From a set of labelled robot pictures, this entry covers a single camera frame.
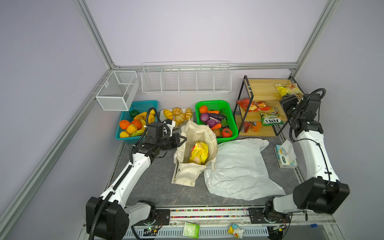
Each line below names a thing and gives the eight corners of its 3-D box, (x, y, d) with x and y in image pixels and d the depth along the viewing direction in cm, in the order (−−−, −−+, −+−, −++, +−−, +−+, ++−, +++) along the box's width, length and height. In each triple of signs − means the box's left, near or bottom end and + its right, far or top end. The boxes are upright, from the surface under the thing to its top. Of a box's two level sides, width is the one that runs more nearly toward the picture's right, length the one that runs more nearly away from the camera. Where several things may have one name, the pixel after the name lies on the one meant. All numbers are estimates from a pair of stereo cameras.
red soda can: (240, 133, 108) (244, 124, 100) (239, 130, 110) (243, 121, 102) (247, 133, 108) (252, 124, 100) (247, 130, 110) (251, 121, 102)
